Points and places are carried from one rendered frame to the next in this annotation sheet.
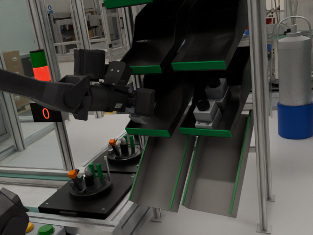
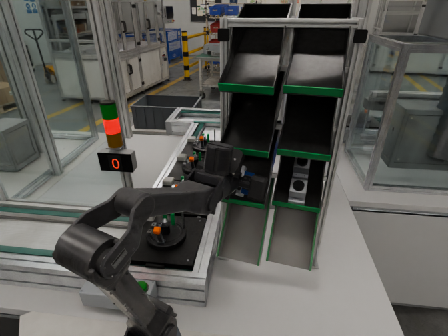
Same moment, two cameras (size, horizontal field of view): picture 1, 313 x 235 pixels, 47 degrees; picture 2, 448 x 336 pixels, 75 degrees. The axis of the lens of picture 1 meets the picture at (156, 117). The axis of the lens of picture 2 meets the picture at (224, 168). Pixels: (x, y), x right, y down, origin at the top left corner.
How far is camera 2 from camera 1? 0.40 m
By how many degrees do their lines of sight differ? 19
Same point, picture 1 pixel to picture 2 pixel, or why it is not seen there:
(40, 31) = (111, 81)
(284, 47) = not seen: hidden behind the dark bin
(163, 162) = (243, 219)
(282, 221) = (324, 256)
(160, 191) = (243, 246)
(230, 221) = not seen: hidden behind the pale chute
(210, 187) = (286, 243)
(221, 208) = (297, 262)
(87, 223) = (176, 276)
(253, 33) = (341, 122)
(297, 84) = not seen: hidden behind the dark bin
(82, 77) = (217, 177)
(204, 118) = (298, 196)
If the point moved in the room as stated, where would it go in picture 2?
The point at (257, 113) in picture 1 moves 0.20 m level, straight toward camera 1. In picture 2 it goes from (329, 184) to (354, 227)
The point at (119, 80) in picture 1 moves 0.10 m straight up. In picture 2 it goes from (237, 169) to (238, 128)
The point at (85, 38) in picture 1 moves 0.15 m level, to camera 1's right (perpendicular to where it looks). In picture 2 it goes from (117, 61) to (141, 59)
